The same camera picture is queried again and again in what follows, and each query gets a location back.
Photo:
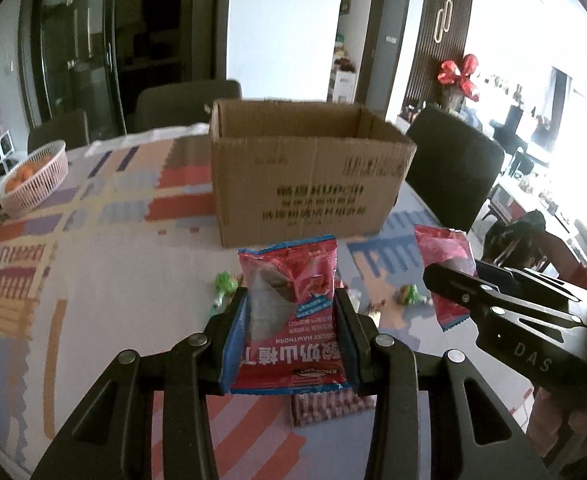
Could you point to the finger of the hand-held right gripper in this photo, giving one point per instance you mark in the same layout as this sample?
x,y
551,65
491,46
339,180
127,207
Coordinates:
x,y
453,285
513,277

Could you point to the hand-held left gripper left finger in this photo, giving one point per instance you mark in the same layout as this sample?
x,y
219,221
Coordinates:
x,y
234,340

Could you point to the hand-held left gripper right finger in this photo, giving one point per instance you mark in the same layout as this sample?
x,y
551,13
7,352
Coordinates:
x,y
346,342

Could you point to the red snack packet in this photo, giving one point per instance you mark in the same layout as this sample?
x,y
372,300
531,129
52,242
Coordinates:
x,y
293,285
443,247

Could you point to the green lollipop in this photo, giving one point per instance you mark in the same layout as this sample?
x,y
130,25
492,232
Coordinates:
x,y
226,282

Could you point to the brown checkered snack packet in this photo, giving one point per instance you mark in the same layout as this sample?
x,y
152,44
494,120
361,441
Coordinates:
x,y
323,407

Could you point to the cardboard box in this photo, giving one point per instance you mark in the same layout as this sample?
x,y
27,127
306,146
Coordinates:
x,y
293,185

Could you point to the green wrapped candy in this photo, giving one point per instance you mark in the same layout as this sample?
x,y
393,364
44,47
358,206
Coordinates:
x,y
408,294

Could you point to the dark dining chair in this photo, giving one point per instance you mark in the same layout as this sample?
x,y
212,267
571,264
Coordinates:
x,y
58,130
453,160
188,102

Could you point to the red bow decoration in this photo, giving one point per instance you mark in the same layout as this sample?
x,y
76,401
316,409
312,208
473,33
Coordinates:
x,y
456,75

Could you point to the white basket with oranges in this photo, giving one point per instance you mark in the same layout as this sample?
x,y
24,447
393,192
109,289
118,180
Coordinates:
x,y
33,185

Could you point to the pile of oranges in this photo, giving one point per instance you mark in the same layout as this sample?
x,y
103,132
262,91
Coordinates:
x,y
26,170

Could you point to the white shelf unit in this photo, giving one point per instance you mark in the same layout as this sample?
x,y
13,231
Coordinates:
x,y
6,152

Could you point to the black glass cabinet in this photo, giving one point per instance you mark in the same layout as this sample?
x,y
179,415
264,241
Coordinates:
x,y
73,35

